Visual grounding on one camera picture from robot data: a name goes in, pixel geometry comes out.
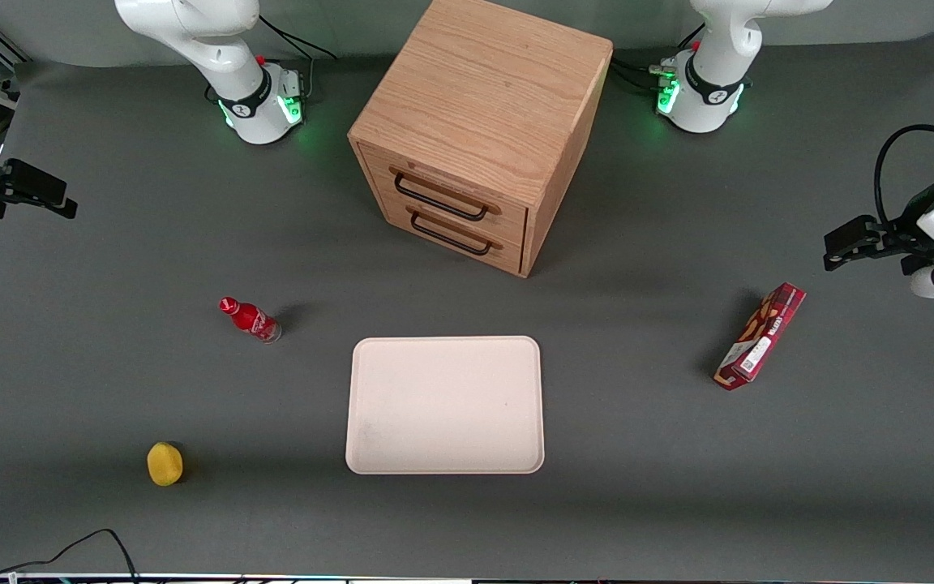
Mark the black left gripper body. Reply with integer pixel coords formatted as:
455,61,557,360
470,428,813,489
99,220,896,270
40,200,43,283
880,178,934,277

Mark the wooden drawer cabinet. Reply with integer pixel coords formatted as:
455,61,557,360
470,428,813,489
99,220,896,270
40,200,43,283
348,0,614,279

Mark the red cookie box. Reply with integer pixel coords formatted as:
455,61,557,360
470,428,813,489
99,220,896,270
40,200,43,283
713,282,807,392

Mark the small red bottle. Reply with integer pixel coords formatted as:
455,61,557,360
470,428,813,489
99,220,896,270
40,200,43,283
218,297,282,345

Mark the yellow round fruit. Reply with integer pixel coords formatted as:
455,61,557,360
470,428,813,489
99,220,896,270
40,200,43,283
147,442,185,487

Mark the beige plastic tray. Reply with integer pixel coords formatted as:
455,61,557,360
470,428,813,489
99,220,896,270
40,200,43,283
345,336,546,475

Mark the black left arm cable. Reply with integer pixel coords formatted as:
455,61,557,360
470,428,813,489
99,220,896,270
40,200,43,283
875,124,934,228

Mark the black left base cable bundle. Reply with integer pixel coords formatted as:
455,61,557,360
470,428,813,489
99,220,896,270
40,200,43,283
609,24,707,94

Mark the black right base cable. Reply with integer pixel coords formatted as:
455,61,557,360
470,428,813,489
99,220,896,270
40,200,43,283
259,15,338,98

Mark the black cable at table edge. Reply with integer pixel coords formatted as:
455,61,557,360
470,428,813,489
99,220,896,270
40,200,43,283
0,529,139,584

